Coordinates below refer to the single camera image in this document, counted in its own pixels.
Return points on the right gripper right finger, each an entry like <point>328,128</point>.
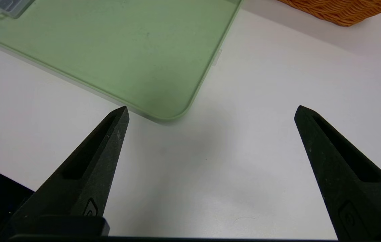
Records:
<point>351,188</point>

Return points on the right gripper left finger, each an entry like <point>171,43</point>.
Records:
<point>83,181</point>

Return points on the orange wicker basket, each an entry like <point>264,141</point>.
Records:
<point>338,11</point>

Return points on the light green plastic tray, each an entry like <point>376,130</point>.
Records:
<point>126,53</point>

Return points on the grey clear plastic case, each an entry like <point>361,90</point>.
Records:
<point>14,7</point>

